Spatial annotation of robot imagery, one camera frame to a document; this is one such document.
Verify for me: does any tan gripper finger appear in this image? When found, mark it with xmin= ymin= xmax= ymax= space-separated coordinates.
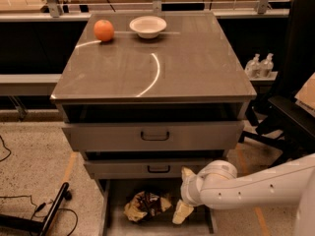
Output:
xmin=181 ymin=167 xmax=196 ymax=182
xmin=172 ymin=200 xmax=194 ymax=225

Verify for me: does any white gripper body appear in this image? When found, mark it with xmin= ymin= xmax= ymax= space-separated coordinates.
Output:
xmin=180 ymin=174 xmax=204 ymax=207

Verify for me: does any brown chip bag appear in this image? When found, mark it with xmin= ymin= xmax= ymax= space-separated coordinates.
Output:
xmin=124 ymin=191 xmax=172 ymax=223

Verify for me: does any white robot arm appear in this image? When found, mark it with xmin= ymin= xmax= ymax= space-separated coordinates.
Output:
xmin=172 ymin=154 xmax=315 ymax=236

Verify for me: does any top grey drawer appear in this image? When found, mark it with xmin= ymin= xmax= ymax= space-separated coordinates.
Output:
xmin=62 ymin=121 xmax=244 ymax=151

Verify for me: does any grey drawer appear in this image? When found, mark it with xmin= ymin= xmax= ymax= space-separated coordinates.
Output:
xmin=84 ymin=157 xmax=213 ymax=179
xmin=62 ymin=121 xmax=244 ymax=151

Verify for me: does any open bottom drawer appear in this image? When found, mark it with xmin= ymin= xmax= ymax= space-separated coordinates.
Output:
xmin=98 ymin=178 xmax=218 ymax=236

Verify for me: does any middle grey drawer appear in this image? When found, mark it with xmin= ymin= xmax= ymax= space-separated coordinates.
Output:
xmin=84 ymin=157 xmax=213 ymax=179

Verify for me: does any grey drawer cabinet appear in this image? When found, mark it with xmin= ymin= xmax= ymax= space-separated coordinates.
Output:
xmin=49 ymin=11 xmax=257 ymax=236

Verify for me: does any right clear sanitizer bottle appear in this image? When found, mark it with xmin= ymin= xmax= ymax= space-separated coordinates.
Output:
xmin=259 ymin=53 xmax=274 ymax=78

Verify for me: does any white bowl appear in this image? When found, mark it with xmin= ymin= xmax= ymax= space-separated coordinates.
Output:
xmin=129 ymin=16 xmax=167 ymax=39

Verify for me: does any black office chair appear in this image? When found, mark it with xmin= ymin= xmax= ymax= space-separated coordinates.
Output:
xmin=240 ymin=0 xmax=315 ymax=166

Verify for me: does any orange fruit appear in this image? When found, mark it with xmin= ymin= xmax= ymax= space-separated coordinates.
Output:
xmin=94 ymin=20 xmax=114 ymax=42

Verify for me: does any black stand base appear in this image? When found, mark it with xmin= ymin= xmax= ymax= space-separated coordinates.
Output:
xmin=0 ymin=181 xmax=73 ymax=236

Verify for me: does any black middle drawer handle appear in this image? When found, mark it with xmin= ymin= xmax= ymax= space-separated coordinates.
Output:
xmin=147 ymin=165 xmax=170 ymax=174

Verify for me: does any black drawer handle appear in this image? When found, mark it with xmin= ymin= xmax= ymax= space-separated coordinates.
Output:
xmin=147 ymin=165 xmax=170 ymax=174
xmin=140 ymin=131 xmax=170 ymax=142

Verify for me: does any black top drawer handle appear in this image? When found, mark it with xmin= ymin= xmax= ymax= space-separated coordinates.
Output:
xmin=140 ymin=131 xmax=170 ymax=142

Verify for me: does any black floor cable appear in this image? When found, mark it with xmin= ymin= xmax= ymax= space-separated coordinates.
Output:
xmin=0 ymin=194 xmax=79 ymax=236

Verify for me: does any grey bench rail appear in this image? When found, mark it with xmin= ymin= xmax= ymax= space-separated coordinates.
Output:
xmin=0 ymin=74 xmax=61 ymax=96

